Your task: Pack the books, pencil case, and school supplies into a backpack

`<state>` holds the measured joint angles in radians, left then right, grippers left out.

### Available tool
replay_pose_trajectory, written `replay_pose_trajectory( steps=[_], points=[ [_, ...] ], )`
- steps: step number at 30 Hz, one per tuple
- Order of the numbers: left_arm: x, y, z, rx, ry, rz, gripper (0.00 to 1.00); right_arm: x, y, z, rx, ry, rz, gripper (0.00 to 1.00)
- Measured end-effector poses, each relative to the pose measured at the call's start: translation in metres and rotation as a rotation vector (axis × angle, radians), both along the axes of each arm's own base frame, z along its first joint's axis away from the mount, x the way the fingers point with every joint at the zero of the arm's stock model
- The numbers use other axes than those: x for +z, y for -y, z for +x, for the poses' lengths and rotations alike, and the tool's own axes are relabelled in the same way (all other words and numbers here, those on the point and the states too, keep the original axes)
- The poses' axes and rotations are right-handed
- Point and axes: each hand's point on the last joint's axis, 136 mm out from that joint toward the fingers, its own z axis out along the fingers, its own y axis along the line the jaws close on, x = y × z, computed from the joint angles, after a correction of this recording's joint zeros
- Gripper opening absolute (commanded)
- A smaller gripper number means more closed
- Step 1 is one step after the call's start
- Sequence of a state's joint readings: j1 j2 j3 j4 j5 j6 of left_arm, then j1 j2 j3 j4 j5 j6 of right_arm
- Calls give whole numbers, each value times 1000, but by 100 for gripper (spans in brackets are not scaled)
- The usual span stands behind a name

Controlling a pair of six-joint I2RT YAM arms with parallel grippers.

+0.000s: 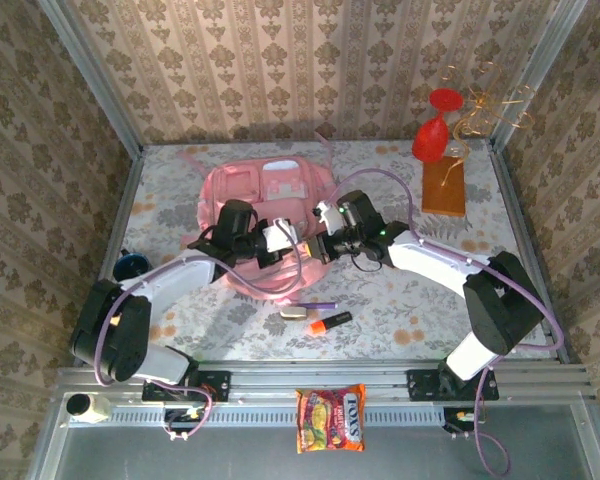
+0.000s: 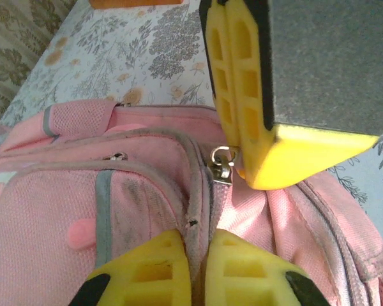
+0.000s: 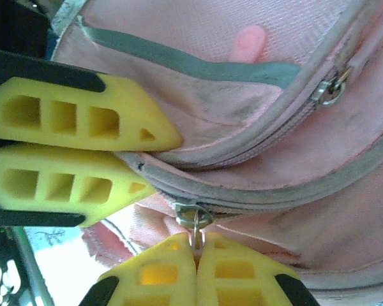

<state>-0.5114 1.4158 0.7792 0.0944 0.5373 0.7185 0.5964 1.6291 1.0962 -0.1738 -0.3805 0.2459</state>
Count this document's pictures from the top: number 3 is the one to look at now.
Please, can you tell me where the pink backpack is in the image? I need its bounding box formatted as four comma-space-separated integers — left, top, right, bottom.
46, 0, 383, 306

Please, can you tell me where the aluminium cage frame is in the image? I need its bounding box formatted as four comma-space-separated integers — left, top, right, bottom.
11, 228, 54, 306

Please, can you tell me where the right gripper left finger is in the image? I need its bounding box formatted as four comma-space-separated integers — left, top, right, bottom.
79, 231, 198, 306

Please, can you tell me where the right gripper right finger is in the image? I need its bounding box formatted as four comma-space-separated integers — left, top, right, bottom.
196, 231, 320, 306

